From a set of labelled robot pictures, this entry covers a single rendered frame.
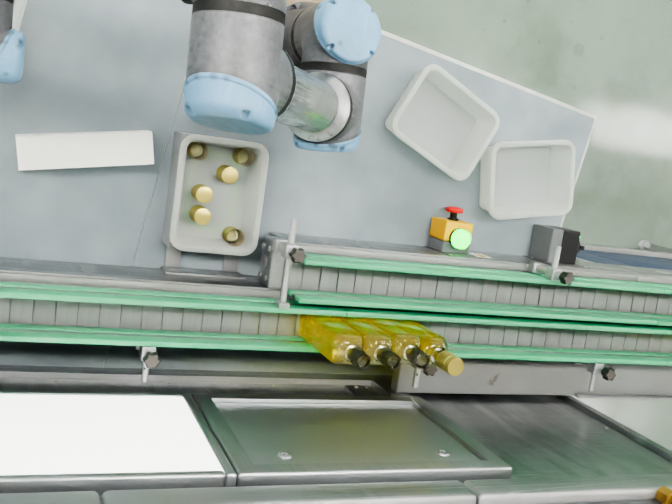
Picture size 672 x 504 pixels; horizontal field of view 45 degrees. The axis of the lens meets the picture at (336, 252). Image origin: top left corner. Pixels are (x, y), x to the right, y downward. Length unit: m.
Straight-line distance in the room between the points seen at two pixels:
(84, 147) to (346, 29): 0.53
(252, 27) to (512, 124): 1.04
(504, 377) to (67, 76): 1.12
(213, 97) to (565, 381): 1.26
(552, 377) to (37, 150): 1.22
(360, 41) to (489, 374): 0.84
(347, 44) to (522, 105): 0.67
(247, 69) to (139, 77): 0.66
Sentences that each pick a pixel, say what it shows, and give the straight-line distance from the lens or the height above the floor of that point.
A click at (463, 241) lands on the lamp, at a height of 0.85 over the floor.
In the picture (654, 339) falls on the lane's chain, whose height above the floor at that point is 0.88.
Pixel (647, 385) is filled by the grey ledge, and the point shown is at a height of 0.88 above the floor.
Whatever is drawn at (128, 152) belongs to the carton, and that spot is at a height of 0.81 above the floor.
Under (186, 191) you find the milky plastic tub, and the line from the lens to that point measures 1.65.
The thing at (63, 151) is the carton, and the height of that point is 0.81.
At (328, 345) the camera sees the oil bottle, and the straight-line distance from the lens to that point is 1.49.
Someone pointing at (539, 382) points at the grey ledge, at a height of 0.88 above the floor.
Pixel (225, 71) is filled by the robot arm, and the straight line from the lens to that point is 1.00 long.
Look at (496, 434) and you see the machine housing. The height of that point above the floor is 1.08.
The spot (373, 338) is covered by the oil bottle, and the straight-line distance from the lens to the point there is 1.48.
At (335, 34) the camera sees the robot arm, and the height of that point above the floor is 1.08.
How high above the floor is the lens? 2.38
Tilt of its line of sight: 66 degrees down
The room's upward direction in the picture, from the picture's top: 117 degrees clockwise
